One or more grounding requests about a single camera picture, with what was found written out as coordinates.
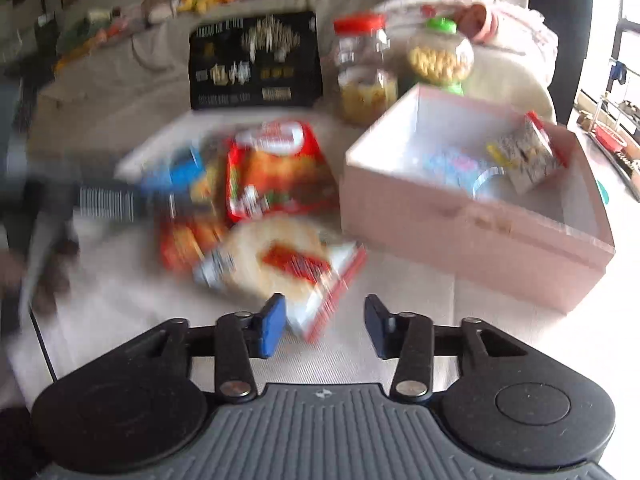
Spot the red basin on balcony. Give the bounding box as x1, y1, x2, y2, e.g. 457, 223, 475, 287
594, 124, 627, 153

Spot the yellow noodle snack stick packet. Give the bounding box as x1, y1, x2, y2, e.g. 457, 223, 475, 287
157, 154, 231, 274

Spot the green lid snack jar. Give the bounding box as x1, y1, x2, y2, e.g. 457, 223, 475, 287
407, 16, 475, 96

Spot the white plastic bag on sofa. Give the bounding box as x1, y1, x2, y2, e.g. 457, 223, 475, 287
374, 0, 559, 122

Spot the small clear cake snack packet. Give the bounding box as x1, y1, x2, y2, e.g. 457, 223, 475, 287
486, 112, 566, 194

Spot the light blue packet in box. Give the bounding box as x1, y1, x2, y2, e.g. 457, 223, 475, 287
421, 148, 506, 198

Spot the red lid plastic jar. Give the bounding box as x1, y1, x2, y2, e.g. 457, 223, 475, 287
333, 12, 398, 126

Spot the red sausage snack bag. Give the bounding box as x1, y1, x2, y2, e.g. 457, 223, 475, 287
226, 120, 338, 223

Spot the black plum gift box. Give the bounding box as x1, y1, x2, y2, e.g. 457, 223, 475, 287
188, 10, 323, 110

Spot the pink cardboard box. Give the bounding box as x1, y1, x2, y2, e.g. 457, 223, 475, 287
340, 84, 615, 312

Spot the rice cracker packet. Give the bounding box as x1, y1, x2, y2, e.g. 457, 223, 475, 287
193, 214, 367, 342

